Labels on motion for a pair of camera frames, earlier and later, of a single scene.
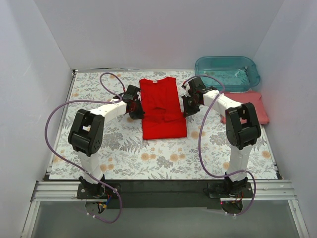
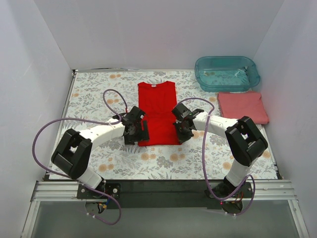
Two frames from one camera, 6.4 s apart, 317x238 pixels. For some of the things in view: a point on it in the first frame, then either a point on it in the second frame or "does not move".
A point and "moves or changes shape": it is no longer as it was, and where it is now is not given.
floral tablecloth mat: x=123 y=153 does not move
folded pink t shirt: x=246 y=97 does not move
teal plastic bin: x=238 y=74 does not move
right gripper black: x=187 y=106 to x=181 y=134
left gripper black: x=136 y=110 to x=139 y=135
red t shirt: x=163 y=116 moves or changes shape
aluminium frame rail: x=67 y=192 does not move
